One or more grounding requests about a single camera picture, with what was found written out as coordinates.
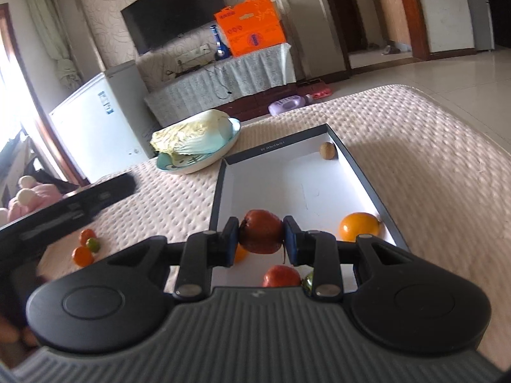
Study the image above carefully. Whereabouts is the cloth-covered television cabinet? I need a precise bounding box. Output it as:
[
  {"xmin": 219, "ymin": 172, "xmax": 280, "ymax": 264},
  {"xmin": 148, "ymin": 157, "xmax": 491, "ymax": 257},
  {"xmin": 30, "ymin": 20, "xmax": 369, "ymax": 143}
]
[{"xmin": 143, "ymin": 41, "xmax": 297, "ymax": 127}]

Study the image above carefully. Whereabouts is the tied pale curtain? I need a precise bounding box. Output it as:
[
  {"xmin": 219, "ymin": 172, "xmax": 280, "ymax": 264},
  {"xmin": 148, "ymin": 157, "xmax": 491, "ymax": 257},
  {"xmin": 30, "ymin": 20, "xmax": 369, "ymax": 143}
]
[{"xmin": 21, "ymin": 0, "xmax": 83, "ymax": 83}]

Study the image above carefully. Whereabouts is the large orange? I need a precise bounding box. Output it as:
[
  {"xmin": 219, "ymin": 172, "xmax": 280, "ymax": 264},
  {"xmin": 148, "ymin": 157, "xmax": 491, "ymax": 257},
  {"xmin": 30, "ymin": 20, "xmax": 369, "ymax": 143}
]
[{"xmin": 338, "ymin": 212, "xmax": 381, "ymax": 244}]

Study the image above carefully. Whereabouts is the pink plush toy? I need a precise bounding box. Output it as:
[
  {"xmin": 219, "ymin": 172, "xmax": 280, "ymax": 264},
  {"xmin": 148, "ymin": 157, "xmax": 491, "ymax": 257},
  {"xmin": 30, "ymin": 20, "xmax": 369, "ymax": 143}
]
[{"xmin": 0, "ymin": 175, "xmax": 65, "ymax": 225}]

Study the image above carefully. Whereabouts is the light blue plate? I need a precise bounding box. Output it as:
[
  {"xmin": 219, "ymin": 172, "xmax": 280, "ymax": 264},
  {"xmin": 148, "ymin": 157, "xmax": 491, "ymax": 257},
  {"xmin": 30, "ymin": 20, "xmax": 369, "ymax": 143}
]
[{"xmin": 155, "ymin": 117, "xmax": 242, "ymax": 175}]

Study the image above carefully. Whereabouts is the pink quilted blanket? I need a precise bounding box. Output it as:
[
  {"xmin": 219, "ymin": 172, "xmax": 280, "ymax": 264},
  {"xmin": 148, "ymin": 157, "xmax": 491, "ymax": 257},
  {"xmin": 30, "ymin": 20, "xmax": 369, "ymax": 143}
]
[{"xmin": 36, "ymin": 84, "xmax": 511, "ymax": 300}]

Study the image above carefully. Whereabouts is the red apple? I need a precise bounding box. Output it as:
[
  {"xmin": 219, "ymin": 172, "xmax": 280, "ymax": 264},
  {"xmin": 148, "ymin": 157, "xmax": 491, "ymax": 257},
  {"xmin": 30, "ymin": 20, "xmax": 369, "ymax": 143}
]
[
  {"xmin": 262, "ymin": 264, "xmax": 302, "ymax": 288},
  {"xmin": 238, "ymin": 208, "xmax": 285, "ymax": 255}
]

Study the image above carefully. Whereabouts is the white chest freezer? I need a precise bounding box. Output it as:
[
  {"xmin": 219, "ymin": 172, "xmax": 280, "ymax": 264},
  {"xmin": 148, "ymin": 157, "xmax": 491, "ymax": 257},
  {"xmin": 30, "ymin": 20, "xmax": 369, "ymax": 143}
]
[{"xmin": 48, "ymin": 60, "xmax": 155, "ymax": 184}]

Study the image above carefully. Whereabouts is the brown kiwi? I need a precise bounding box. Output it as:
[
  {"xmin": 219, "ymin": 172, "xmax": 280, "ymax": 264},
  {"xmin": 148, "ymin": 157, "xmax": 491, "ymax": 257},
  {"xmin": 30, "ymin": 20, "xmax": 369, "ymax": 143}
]
[{"xmin": 319, "ymin": 141, "xmax": 338, "ymax": 162}]

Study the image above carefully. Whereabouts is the white box with dark rim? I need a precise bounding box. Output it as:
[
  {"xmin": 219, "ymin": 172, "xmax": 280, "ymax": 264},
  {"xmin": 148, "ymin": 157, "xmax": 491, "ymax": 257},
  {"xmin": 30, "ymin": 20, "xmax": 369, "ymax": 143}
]
[{"xmin": 170, "ymin": 123, "xmax": 413, "ymax": 301}]

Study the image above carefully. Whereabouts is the small tangerine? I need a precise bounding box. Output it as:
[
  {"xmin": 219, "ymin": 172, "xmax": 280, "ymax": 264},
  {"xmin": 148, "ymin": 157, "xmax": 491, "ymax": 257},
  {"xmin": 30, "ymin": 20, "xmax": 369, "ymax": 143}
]
[{"xmin": 71, "ymin": 246, "xmax": 96, "ymax": 268}]

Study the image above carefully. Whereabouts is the dark red rug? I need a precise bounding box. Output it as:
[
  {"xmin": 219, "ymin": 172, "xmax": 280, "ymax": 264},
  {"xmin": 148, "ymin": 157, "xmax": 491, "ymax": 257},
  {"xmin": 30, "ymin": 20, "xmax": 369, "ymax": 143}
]
[{"xmin": 222, "ymin": 79, "xmax": 333, "ymax": 117}]

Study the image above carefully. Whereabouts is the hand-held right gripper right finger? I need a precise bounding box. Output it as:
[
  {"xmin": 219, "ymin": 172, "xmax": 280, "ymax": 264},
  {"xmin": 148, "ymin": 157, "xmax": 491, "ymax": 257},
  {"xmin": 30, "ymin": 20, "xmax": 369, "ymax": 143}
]
[{"xmin": 282, "ymin": 215, "xmax": 414, "ymax": 303}]

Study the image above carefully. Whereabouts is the orange cardboard box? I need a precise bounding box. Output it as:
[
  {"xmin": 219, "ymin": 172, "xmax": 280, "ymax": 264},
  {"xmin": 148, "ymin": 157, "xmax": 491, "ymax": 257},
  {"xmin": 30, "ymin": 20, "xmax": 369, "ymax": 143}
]
[{"xmin": 213, "ymin": 0, "xmax": 288, "ymax": 59}]

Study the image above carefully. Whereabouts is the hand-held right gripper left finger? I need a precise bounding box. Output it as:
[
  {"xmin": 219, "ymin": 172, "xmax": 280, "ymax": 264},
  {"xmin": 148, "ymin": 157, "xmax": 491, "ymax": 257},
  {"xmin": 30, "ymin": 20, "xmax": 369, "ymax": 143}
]
[{"xmin": 106, "ymin": 216, "xmax": 241, "ymax": 301}]

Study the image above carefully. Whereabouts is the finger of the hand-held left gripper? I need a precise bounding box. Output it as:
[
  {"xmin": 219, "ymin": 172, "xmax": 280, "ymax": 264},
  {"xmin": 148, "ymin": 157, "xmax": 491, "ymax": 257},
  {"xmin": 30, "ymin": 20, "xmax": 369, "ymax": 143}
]
[{"xmin": 64, "ymin": 172, "xmax": 137, "ymax": 215}]

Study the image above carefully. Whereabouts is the blue glass bottle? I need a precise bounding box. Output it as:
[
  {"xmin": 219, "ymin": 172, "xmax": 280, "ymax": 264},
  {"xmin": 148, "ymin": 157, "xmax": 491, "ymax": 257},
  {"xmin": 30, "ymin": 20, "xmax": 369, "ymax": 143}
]
[{"xmin": 210, "ymin": 25, "xmax": 232, "ymax": 60}]

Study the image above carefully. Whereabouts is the black television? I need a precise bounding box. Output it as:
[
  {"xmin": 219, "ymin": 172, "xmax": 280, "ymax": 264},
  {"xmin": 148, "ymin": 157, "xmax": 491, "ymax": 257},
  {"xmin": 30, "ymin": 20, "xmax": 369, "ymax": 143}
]
[{"xmin": 120, "ymin": 0, "xmax": 225, "ymax": 56}]

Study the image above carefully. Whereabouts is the napa cabbage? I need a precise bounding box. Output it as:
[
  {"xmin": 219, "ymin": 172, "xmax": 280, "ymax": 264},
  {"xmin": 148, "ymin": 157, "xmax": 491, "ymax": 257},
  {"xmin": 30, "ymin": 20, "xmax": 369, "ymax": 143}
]
[{"xmin": 150, "ymin": 109, "xmax": 233, "ymax": 156}]

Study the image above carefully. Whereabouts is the person's left hand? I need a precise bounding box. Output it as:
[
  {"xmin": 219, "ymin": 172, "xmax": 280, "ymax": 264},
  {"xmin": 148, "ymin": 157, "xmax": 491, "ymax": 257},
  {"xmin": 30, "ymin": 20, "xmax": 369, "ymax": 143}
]
[{"xmin": 0, "ymin": 313, "xmax": 38, "ymax": 349}]

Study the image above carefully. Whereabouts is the wooden cabinet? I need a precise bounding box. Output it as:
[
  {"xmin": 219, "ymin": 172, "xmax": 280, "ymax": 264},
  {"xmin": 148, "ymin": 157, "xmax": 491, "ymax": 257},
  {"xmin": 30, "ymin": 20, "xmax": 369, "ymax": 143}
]
[{"xmin": 372, "ymin": 0, "xmax": 413, "ymax": 49}]

